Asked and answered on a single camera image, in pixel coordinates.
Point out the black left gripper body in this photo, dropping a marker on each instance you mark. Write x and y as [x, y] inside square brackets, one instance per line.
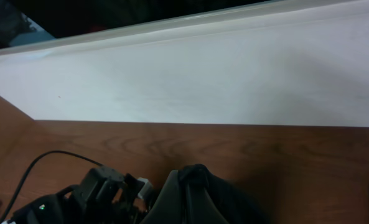
[107, 196]

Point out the black patterned shirt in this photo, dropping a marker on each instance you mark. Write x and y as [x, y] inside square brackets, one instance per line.
[194, 195]

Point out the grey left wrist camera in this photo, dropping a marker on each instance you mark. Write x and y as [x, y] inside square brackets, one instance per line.
[146, 189]

